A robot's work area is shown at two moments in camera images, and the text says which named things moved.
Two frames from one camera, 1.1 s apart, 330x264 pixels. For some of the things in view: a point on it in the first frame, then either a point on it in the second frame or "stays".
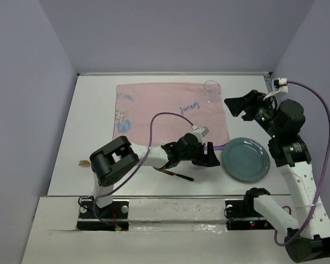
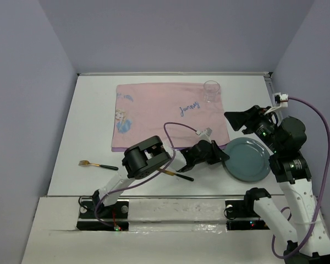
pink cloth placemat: (136, 105) stays
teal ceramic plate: (245, 159) stays
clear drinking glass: (212, 89) stays
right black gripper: (237, 104) to (249, 117)
